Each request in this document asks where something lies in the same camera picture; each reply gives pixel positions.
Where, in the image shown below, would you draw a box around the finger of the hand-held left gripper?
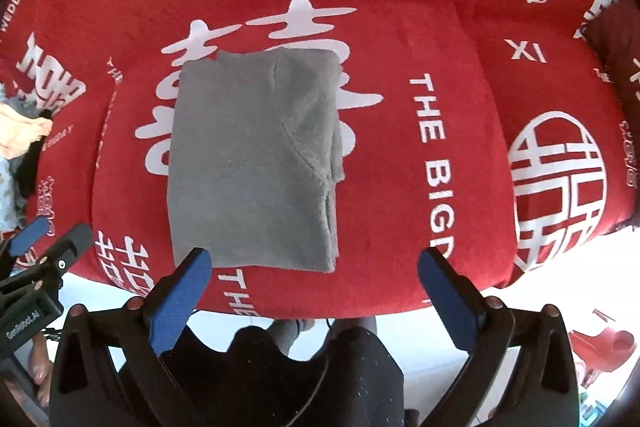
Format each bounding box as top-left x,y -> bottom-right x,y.
20,223 -> 94,280
0,216 -> 49,259

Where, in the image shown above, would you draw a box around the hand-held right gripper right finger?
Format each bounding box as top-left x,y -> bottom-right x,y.
417,246 -> 582,427

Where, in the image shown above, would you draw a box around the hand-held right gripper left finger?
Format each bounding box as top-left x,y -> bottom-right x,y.
48,247 -> 213,427

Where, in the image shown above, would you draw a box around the grey sweater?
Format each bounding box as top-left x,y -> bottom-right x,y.
166,48 -> 347,274

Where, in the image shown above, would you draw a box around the light blue patterned cloth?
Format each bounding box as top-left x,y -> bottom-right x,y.
0,157 -> 27,234

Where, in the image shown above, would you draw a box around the dark cloth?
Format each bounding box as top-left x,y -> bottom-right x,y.
10,108 -> 56,204

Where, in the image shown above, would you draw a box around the cream cloth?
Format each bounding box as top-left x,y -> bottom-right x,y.
0,102 -> 54,158

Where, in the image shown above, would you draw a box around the person's grey sock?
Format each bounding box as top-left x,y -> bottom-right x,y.
272,318 -> 316,356

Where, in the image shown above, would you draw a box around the grey cloth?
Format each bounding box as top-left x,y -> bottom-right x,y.
10,94 -> 42,118

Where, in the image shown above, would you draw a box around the person's black trousers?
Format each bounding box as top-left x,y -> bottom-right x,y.
160,314 -> 405,427

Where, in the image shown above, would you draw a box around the red slipper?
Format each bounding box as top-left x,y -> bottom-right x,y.
569,326 -> 637,376

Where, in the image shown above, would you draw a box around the red printed blanket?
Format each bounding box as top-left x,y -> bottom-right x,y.
0,0 -> 640,319

